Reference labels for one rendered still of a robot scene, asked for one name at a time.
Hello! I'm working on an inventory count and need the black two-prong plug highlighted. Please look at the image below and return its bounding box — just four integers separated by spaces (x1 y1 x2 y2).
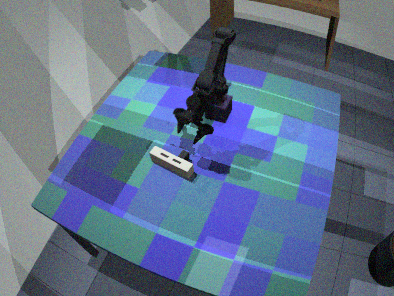
178 150 190 161

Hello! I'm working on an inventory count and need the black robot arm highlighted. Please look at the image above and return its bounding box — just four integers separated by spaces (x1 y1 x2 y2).
178 26 236 125

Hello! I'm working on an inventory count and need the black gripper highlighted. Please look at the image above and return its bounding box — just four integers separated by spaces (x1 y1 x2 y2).
173 108 214 145

